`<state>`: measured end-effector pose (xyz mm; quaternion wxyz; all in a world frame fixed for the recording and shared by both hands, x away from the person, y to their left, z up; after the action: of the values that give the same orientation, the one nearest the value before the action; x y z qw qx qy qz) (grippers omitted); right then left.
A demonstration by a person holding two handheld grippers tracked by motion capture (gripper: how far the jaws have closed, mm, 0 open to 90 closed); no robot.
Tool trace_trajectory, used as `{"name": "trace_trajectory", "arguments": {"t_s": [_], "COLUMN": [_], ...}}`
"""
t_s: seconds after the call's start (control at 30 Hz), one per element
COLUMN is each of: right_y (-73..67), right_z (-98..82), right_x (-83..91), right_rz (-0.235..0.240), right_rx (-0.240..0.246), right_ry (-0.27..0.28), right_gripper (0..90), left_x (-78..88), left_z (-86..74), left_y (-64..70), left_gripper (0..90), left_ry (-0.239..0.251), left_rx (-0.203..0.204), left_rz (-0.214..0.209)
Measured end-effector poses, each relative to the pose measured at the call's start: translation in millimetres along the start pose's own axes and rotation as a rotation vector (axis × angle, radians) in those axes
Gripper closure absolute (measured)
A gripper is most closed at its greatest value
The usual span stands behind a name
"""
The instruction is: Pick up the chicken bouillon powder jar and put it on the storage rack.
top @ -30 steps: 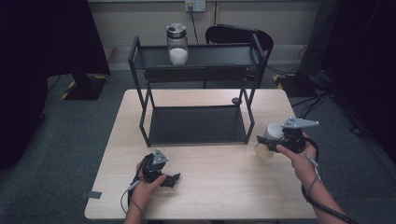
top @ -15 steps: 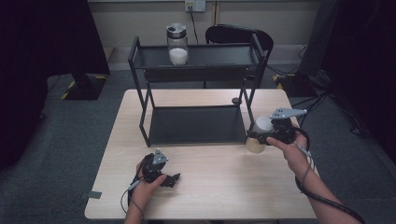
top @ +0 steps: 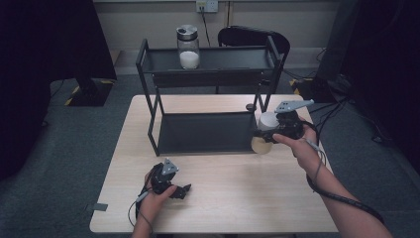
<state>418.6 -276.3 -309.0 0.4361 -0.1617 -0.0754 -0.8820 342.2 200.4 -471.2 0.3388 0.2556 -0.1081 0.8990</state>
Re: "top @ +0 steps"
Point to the black chair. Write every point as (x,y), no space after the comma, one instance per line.
(251,36)

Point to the glass jar with white lid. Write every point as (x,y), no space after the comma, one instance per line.
(266,121)

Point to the white wall socket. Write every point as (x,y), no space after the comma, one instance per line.
(207,5)

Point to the person's left hand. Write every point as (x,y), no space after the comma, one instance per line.
(153,205)

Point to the dark curtain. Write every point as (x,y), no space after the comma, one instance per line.
(39,66)
(389,66)

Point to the black metal shelf rack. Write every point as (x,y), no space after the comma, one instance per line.
(208,132)

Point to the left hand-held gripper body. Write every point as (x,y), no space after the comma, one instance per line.
(161,180)

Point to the glass jar with silver lid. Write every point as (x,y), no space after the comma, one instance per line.
(188,49)

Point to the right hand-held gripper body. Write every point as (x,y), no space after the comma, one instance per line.
(290,125)

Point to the person's right hand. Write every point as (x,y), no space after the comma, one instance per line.
(305,148)

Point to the small black round knob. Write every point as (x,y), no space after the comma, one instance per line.
(250,106)

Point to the grey tape strip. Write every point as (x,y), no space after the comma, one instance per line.
(100,207)

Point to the black stand with taped base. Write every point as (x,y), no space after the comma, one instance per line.
(317,89)
(90,92)

